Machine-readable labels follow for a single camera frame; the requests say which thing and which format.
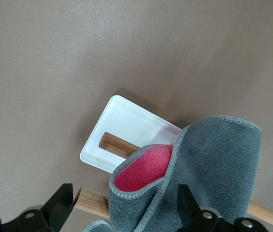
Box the grey and pink cloth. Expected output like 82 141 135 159
82 116 264 232

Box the wooden rack rod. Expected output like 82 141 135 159
99 131 142 159
74 187 273 227

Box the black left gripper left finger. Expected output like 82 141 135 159
0 183 76 232

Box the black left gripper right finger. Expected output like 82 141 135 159
177 184 271 232

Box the white rack base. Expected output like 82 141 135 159
79 94 184 174

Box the brown table cover sheet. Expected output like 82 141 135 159
0 0 273 232

